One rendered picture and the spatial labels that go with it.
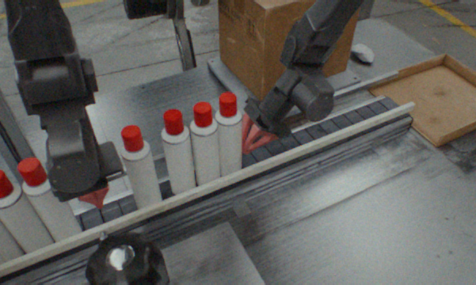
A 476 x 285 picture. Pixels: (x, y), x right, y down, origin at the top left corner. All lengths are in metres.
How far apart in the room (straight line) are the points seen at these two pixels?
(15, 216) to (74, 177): 0.25
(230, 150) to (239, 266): 0.22
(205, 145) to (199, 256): 0.20
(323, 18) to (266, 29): 0.29
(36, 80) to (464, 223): 0.84
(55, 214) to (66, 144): 0.29
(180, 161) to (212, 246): 0.17
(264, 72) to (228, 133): 0.32
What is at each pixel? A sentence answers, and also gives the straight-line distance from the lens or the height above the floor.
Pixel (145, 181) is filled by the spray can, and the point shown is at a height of 0.98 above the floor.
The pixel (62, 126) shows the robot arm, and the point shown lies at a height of 1.23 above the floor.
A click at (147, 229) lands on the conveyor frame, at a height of 0.88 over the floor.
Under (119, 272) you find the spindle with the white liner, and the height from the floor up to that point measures 1.18.
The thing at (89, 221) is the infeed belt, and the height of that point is 0.88.
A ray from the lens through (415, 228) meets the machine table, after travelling 0.92.
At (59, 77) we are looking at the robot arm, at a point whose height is 1.27.
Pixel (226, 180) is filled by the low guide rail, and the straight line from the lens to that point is 0.81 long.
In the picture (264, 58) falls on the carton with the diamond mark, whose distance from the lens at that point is 1.01.
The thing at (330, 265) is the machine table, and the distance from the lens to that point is 0.82.
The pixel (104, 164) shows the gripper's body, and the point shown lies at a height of 1.11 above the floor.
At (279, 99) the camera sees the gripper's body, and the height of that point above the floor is 1.05.
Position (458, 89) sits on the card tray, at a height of 0.83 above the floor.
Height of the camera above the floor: 1.54
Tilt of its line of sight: 46 degrees down
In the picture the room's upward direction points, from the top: straight up
